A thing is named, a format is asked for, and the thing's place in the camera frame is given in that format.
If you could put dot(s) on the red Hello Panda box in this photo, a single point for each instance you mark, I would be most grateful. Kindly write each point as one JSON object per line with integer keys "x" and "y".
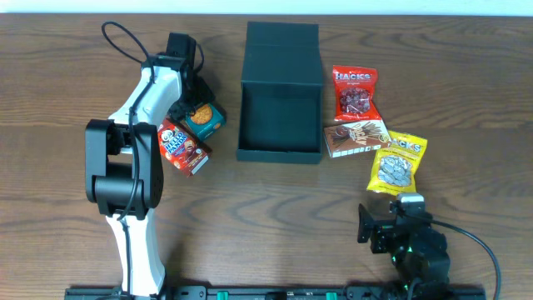
{"x": 180, "y": 148}

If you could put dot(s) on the dark green open box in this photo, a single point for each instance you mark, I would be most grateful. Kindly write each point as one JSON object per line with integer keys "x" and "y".
{"x": 282, "y": 89}

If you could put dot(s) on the teal Chunkies cookie box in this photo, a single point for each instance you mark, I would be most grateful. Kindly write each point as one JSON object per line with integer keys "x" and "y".
{"x": 205, "y": 121}

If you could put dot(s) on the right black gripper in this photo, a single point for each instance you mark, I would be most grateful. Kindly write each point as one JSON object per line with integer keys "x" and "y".
{"x": 383, "y": 230}

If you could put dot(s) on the brown Pocky box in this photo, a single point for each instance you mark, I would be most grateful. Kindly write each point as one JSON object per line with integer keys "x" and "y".
{"x": 356, "y": 137}

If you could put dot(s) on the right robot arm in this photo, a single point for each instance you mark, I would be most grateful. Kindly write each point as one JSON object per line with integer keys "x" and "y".
{"x": 417, "y": 251}

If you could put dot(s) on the yellow Hacks candy bag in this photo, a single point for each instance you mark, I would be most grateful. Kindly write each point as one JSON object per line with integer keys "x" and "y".
{"x": 394, "y": 168}

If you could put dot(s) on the red Hacks candy bag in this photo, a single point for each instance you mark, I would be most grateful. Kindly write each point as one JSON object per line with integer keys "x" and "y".
{"x": 354, "y": 91}

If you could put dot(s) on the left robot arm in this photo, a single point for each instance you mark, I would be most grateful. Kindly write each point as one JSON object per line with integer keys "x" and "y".
{"x": 123, "y": 165}

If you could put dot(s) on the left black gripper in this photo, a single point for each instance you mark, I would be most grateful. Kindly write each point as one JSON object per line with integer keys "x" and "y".
{"x": 206, "y": 92}

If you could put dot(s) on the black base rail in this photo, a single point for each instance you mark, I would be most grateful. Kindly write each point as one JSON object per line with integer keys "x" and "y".
{"x": 270, "y": 293}

